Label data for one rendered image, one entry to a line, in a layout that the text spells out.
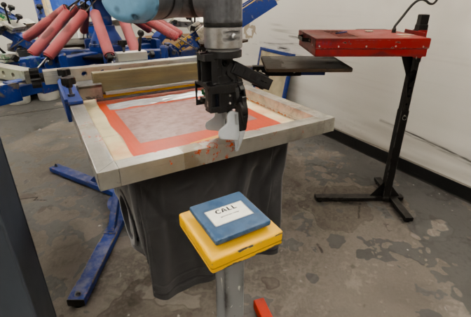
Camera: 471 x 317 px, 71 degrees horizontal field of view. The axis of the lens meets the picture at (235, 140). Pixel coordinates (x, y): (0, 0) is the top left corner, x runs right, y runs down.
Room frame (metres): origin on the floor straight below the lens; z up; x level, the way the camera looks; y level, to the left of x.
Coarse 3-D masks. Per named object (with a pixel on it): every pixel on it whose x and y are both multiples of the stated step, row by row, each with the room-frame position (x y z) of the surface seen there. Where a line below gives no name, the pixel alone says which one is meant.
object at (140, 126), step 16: (144, 96) 1.15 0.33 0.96; (112, 112) 0.97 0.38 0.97; (128, 112) 0.96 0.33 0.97; (144, 112) 0.96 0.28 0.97; (160, 112) 0.96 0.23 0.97; (176, 112) 0.96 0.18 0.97; (128, 128) 0.82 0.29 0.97; (144, 128) 0.82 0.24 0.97; (160, 128) 0.82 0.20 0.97; (176, 128) 0.82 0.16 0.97; (192, 128) 0.82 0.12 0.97; (128, 144) 0.71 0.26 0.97; (144, 144) 0.71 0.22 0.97; (160, 144) 0.71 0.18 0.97; (176, 144) 0.71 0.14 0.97
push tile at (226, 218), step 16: (192, 208) 0.46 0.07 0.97; (208, 208) 0.46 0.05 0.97; (224, 208) 0.46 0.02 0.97; (240, 208) 0.46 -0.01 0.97; (256, 208) 0.46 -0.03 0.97; (208, 224) 0.42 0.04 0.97; (224, 224) 0.42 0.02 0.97; (240, 224) 0.42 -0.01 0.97; (256, 224) 0.42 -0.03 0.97; (224, 240) 0.38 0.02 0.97
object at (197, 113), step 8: (192, 88) 1.26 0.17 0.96; (200, 88) 1.26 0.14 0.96; (200, 96) 1.15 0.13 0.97; (176, 104) 1.04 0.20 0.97; (184, 104) 1.04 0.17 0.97; (192, 104) 1.04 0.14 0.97; (200, 104) 1.04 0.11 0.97; (184, 112) 0.96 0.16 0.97; (192, 112) 0.96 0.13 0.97; (200, 112) 0.96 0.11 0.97; (208, 112) 0.96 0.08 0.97; (248, 112) 0.95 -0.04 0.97; (256, 112) 0.95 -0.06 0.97; (192, 120) 0.89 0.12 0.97; (200, 120) 0.89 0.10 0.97; (208, 120) 0.88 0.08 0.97; (248, 120) 0.88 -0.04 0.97; (256, 120) 0.88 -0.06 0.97; (264, 120) 0.88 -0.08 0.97; (272, 120) 0.88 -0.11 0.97; (248, 128) 0.82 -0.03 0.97; (256, 128) 0.81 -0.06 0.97
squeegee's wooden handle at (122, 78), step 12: (96, 72) 1.07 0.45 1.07; (108, 72) 1.08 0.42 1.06; (120, 72) 1.10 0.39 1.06; (132, 72) 1.12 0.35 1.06; (144, 72) 1.14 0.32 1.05; (156, 72) 1.16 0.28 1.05; (168, 72) 1.18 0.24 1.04; (180, 72) 1.21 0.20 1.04; (192, 72) 1.23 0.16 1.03; (108, 84) 1.08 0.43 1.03; (120, 84) 1.10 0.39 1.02; (132, 84) 1.12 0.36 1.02; (144, 84) 1.14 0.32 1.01; (156, 84) 1.16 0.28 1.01
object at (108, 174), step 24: (264, 96) 1.01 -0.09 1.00; (312, 120) 0.78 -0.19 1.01; (96, 144) 0.64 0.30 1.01; (192, 144) 0.63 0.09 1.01; (216, 144) 0.63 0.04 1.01; (264, 144) 0.69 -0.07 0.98; (96, 168) 0.53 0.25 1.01; (120, 168) 0.53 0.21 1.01; (144, 168) 0.55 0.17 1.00; (168, 168) 0.57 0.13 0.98
